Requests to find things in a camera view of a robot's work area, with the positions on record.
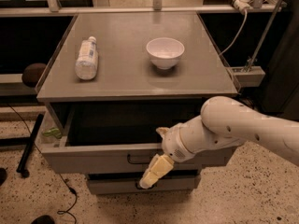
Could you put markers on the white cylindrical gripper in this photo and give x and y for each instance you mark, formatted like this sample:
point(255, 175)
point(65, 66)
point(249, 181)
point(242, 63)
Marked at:
point(173, 144)

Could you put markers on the grey top drawer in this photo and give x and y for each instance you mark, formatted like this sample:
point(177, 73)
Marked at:
point(112, 137)

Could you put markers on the grey drawer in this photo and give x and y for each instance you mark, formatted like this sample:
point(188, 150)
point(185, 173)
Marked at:
point(129, 182)
point(112, 137)

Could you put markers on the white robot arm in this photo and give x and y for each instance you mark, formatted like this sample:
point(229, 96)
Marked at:
point(223, 122)

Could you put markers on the grey bottom drawer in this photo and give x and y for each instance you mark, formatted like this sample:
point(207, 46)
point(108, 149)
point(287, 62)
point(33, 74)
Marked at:
point(129, 182)

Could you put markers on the grey drawer cabinet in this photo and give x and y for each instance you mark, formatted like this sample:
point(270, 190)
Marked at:
point(125, 72)

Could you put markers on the white ceramic bowl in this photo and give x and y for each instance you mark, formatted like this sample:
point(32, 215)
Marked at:
point(165, 52)

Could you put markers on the green plastic object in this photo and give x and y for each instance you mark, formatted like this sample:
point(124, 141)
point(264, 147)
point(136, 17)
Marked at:
point(55, 132)

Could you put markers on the clear plastic water bottle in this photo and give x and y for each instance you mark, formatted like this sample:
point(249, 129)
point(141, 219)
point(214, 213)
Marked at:
point(87, 61)

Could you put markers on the dark shoe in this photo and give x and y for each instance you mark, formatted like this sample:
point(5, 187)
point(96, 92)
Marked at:
point(45, 219)

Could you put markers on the black metal bar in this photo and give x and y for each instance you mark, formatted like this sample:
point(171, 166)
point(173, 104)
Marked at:
point(28, 148)

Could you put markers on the brown round ball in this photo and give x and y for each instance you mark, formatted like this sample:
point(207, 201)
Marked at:
point(32, 74)

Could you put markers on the slanted metal rod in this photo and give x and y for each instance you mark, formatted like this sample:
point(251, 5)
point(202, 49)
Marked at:
point(258, 4)

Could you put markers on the grey metal rail frame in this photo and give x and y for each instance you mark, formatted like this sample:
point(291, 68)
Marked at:
point(241, 79)

